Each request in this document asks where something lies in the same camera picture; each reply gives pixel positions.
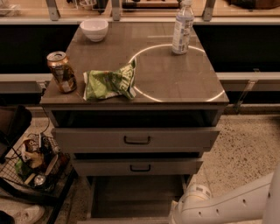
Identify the white sneaker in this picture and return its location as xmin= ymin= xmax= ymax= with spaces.
xmin=12 ymin=205 xmax=45 ymax=224

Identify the gold soda can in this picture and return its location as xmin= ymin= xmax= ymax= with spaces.
xmin=46 ymin=51 xmax=77 ymax=94

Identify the white ceramic bowl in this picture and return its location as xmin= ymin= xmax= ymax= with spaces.
xmin=80 ymin=18 xmax=109 ymax=42

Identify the grey drawer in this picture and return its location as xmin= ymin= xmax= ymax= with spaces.
xmin=72 ymin=158 xmax=203 ymax=176
xmin=52 ymin=127 xmax=220 ymax=153
xmin=77 ymin=175 xmax=190 ymax=224

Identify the grey drawer cabinet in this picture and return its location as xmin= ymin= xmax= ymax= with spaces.
xmin=39 ymin=22 xmax=230 ymax=187

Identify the green crumpled chip bag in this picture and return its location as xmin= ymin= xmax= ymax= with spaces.
xmin=83 ymin=59 xmax=137 ymax=101

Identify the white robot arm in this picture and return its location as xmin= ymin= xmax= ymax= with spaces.
xmin=169 ymin=166 xmax=280 ymax=224

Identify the grey bottom drawer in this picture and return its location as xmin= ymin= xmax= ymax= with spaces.
xmin=77 ymin=175 xmax=190 ymax=224

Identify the clear plastic water bottle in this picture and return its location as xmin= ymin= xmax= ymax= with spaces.
xmin=171 ymin=0 xmax=194 ymax=55

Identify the grey middle drawer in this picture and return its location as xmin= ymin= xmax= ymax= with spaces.
xmin=72 ymin=158 xmax=203 ymax=176

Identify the grey top drawer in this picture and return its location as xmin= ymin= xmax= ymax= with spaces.
xmin=52 ymin=127 xmax=220 ymax=153

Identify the black wire basket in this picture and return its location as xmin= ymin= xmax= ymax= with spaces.
xmin=0 ymin=133 xmax=69 ymax=192

